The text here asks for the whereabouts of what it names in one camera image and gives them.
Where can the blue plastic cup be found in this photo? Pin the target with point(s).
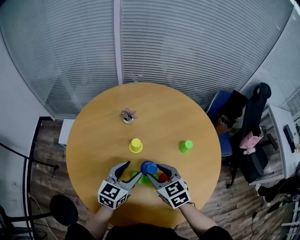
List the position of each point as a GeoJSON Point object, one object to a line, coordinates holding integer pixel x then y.
{"type": "Point", "coordinates": [148, 167]}

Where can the brown handbag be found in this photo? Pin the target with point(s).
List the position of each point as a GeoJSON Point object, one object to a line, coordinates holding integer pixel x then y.
{"type": "Point", "coordinates": [221, 129]}

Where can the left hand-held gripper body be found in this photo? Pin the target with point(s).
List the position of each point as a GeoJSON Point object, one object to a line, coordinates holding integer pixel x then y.
{"type": "Point", "coordinates": [112, 194]}

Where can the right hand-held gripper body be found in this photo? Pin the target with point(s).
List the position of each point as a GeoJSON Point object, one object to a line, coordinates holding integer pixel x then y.
{"type": "Point", "coordinates": [174, 193]}

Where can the white low cabinet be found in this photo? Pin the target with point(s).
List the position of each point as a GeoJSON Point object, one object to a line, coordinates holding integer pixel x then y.
{"type": "Point", "coordinates": [65, 132]}

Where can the red plastic cup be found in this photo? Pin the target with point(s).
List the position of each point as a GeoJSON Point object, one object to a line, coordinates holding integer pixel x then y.
{"type": "Point", "coordinates": [164, 178]}

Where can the pink bag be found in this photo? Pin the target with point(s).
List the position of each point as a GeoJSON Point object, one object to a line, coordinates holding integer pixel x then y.
{"type": "Point", "coordinates": [249, 140]}

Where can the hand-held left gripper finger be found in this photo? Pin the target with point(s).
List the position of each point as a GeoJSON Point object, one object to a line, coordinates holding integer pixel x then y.
{"type": "Point", "coordinates": [133, 181]}
{"type": "Point", "coordinates": [117, 171]}

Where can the white desk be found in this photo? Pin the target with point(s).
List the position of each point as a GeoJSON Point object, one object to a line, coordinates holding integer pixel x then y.
{"type": "Point", "coordinates": [279, 117]}

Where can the black round stool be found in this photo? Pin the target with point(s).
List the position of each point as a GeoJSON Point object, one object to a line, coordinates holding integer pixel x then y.
{"type": "Point", "coordinates": [63, 210]}

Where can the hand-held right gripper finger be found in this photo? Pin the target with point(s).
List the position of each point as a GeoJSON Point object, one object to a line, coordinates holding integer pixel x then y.
{"type": "Point", "coordinates": [155, 184]}
{"type": "Point", "coordinates": [173, 173]}

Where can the black office chair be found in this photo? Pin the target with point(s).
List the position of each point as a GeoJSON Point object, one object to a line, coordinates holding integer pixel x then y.
{"type": "Point", "coordinates": [256, 110]}

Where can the yellow plastic cup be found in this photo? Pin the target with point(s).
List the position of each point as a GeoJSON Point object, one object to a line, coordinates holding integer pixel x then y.
{"type": "Point", "coordinates": [136, 145]}

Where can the green paper cup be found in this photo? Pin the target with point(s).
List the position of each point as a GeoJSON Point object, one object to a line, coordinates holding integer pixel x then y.
{"type": "Point", "coordinates": [134, 174]}
{"type": "Point", "coordinates": [185, 146]}
{"type": "Point", "coordinates": [146, 181]}

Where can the person's right forearm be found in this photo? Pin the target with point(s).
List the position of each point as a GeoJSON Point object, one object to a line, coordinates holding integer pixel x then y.
{"type": "Point", "coordinates": [197, 220]}

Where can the black rectangular device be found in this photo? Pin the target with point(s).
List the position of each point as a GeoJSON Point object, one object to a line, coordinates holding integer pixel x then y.
{"type": "Point", "coordinates": [289, 138]}

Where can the white plastic bottle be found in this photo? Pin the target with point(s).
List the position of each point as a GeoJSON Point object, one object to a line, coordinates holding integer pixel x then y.
{"type": "Point", "coordinates": [249, 151]}

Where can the blue chair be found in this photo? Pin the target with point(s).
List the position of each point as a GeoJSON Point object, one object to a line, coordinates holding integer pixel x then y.
{"type": "Point", "coordinates": [225, 145]}

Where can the small potted plant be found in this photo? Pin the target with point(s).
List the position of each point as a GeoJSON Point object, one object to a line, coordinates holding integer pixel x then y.
{"type": "Point", "coordinates": [128, 116]}

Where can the person's left forearm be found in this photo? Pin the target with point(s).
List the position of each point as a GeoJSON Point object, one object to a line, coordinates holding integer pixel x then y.
{"type": "Point", "coordinates": [98, 222]}

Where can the whiteboard with black stand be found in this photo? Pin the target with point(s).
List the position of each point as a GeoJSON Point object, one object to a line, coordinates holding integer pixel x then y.
{"type": "Point", "coordinates": [30, 216]}

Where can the black jacket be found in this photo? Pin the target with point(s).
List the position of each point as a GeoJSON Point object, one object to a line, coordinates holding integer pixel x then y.
{"type": "Point", "coordinates": [237, 103]}

